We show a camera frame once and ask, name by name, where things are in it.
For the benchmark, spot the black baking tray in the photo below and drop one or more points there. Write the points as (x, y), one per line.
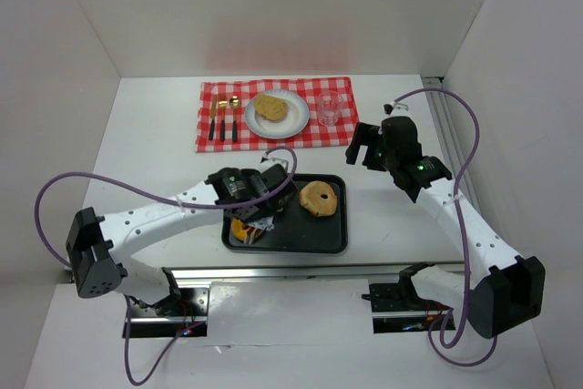
(296, 230)

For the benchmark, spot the pale bagel with hole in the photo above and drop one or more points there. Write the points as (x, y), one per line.
(319, 199)

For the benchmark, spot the clear plastic cup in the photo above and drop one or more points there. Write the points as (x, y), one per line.
(329, 107)

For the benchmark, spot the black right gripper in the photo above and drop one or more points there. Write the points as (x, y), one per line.
(364, 145)

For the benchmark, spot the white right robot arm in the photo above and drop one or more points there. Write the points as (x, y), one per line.
(504, 289)

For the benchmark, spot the red white checkered cloth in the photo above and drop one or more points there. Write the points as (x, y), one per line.
(315, 135)

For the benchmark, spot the metal tongs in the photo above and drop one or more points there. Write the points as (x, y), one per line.
(265, 224)

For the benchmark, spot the gold fork black handle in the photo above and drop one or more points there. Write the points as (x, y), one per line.
(222, 105)

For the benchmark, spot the metal base rail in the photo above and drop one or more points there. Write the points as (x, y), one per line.
(391, 311)

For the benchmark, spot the gold knife black handle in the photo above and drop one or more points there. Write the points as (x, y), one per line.
(213, 113)

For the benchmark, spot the white cover board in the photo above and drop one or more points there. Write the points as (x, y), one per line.
(275, 313)

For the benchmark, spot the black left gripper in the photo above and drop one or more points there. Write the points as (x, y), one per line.
(254, 212)

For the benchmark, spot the orange glazed donut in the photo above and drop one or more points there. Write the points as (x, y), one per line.
(244, 232)

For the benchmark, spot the white paper plate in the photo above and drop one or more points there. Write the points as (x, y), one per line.
(296, 120)

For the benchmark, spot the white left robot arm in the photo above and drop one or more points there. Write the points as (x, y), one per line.
(101, 249)

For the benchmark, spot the speckled bread slice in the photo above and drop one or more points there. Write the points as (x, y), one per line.
(272, 108)

